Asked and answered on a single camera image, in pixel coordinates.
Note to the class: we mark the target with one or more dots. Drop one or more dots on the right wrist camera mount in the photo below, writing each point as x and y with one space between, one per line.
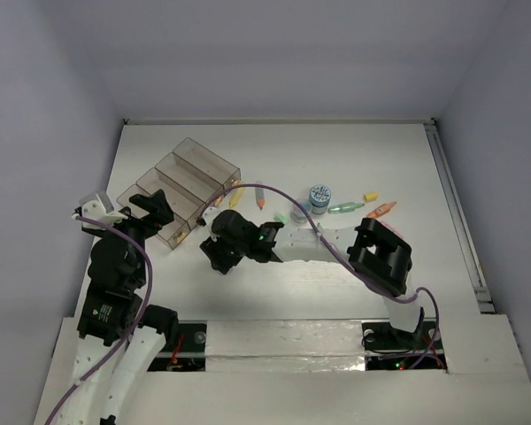
206 219

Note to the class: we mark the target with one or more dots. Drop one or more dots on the aluminium rail right edge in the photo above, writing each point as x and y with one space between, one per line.
465 241

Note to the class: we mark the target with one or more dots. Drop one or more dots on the green clear clip pen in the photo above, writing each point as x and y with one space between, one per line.
345 208

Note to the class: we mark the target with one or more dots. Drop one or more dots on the yellow highlighter pen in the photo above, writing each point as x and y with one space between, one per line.
235 198

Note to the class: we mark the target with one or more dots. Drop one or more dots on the green pen cap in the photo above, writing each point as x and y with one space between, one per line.
281 218

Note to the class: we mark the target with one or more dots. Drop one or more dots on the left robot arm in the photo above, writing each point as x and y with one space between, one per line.
119 333

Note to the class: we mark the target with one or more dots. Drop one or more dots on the yellow pen cap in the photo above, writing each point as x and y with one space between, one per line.
370 196

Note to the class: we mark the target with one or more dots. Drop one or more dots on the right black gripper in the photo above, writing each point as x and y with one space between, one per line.
214 248

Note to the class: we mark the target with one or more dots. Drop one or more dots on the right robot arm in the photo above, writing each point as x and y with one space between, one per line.
376 255

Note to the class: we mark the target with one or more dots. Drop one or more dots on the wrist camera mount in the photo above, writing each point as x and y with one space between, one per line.
206 219
98 208

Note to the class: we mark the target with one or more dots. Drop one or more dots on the orange clear clip pen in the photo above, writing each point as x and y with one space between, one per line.
381 210

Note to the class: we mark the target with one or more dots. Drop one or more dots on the orange tip marker pen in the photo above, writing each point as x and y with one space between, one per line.
260 195

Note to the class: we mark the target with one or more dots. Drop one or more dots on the blue slime jar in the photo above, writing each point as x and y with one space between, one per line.
320 197

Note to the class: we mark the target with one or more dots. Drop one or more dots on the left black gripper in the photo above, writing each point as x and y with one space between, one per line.
142 217

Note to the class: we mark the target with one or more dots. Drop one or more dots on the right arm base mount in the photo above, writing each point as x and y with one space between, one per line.
388 350

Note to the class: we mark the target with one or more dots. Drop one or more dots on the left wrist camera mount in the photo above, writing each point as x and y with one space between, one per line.
98 208

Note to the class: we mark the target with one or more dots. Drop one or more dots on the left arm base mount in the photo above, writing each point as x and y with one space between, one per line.
186 353

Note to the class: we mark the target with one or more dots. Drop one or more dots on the smoky clear drawer organizer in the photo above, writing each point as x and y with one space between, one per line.
190 176

